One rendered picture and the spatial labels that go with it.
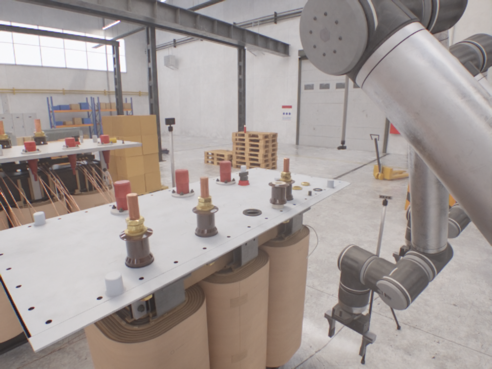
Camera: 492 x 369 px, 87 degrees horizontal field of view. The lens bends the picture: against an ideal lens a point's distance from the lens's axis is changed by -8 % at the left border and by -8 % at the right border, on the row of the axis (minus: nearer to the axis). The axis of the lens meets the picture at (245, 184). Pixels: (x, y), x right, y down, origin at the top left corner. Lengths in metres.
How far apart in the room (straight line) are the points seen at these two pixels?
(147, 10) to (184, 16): 1.52
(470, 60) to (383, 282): 0.80
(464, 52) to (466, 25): 4.71
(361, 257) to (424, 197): 0.29
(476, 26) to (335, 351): 5.15
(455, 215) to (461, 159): 1.10
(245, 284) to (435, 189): 0.85
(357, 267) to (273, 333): 1.03
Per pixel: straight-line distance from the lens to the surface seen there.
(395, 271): 0.95
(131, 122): 5.97
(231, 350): 1.52
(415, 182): 0.86
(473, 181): 0.50
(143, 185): 6.23
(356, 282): 1.03
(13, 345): 3.03
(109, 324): 1.18
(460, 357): 2.90
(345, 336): 2.71
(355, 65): 0.52
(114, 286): 0.76
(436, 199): 0.88
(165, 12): 11.04
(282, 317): 1.85
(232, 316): 1.38
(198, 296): 1.22
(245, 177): 1.67
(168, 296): 1.06
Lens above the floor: 1.79
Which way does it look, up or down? 15 degrees down
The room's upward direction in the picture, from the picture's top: straight up
